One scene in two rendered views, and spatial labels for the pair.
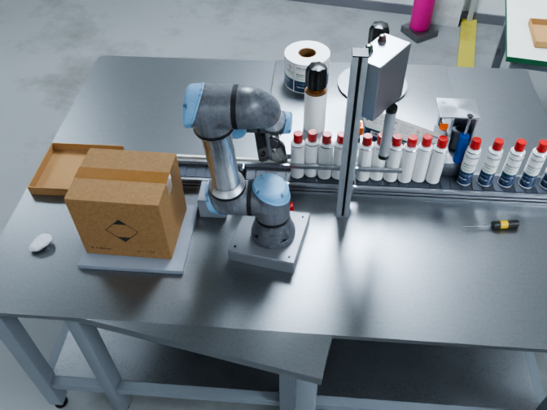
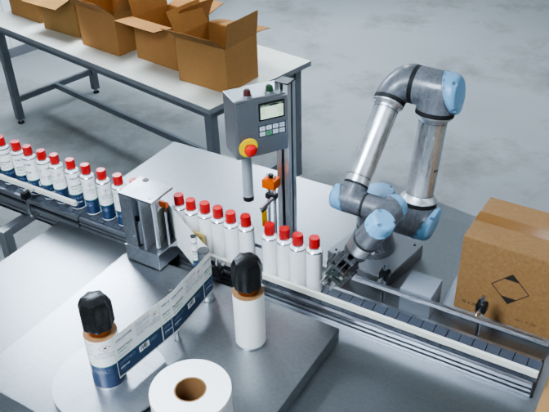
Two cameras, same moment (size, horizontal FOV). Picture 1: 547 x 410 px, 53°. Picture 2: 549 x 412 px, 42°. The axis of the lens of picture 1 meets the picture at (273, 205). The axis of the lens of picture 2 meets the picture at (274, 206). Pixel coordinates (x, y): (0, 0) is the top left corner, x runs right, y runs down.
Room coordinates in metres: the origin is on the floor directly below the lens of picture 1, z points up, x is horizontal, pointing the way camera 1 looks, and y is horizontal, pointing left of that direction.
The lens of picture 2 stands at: (3.11, 0.56, 2.35)
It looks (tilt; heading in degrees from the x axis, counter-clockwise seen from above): 34 degrees down; 206
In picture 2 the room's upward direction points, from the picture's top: 2 degrees counter-clockwise
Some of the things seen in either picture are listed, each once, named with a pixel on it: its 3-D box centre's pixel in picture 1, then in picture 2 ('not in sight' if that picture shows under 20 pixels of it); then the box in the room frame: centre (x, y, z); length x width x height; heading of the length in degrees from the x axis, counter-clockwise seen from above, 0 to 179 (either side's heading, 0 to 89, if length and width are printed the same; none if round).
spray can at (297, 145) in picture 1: (297, 154); (314, 264); (1.51, -0.09, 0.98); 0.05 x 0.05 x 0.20
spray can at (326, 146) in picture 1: (326, 155); (284, 254); (1.50, -0.19, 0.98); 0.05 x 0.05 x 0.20
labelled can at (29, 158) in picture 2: not in sight; (32, 169); (1.39, -1.30, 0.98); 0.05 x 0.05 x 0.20
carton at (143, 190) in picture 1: (130, 203); (519, 266); (1.28, 0.48, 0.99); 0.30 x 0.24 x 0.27; 83
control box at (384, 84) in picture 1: (377, 76); (256, 120); (1.40, -0.32, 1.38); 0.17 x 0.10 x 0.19; 139
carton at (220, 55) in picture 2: not in sight; (216, 43); (-0.04, -1.29, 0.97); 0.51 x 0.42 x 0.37; 169
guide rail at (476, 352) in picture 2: (256, 160); (354, 308); (1.57, 0.06, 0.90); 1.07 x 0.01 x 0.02; 84
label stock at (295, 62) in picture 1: (306, 67); (193, 409); (2.12, -0.16, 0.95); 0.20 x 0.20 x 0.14
